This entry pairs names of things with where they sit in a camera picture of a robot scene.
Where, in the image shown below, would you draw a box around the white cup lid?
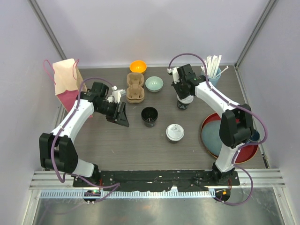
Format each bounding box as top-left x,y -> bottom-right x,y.
166,124 -> 184,140

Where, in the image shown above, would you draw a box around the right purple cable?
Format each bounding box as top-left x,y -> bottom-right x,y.
168,52 -> 268,207

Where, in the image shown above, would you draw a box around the cardboard cup carrier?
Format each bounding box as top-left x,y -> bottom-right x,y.
126,72 -> 145,103

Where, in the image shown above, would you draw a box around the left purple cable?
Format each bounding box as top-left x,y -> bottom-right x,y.
50,77 -> 120,203

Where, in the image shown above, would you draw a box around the red round tray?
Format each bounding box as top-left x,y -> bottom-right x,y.
200,113 -> 258,164

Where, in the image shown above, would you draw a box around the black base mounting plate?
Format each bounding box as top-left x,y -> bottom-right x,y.
73,170 -> 240,192

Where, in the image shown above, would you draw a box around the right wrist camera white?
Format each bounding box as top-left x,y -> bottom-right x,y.
167,67 -> 180,84

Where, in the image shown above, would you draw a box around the purple cable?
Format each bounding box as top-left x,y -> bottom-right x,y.
50,77 -> 120,203
168,52 -> 268,207

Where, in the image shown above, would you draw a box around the black paper coffee cup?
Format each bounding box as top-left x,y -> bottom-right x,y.
177,95 -> 194,110

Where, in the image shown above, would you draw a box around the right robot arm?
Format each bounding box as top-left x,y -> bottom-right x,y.
167,64 -> 254,185

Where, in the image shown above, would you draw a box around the blue straw holder cup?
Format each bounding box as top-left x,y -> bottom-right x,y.
201,67 -> 221,87

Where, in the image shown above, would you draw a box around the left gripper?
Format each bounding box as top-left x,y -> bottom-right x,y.
96,100 -> 129,127

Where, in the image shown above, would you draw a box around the pink paper gift bag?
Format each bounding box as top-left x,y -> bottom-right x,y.
43,59 -> 87,112

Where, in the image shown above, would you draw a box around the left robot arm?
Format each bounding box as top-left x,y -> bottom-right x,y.
39,82 -> 129,187

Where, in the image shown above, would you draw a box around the dark blue mug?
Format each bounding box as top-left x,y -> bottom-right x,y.
247,129 -> 260,143

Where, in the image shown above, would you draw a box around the white wrapped straws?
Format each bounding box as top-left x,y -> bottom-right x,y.
204,55 -> 229,78

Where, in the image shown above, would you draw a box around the orange bowl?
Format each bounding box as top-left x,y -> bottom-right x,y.
129,60 -> 147,74

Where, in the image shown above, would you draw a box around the blue plate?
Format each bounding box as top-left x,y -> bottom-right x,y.
201,120 -> 223,157

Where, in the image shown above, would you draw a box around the light green bowl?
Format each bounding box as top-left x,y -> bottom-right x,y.
145,76 -> 164,92

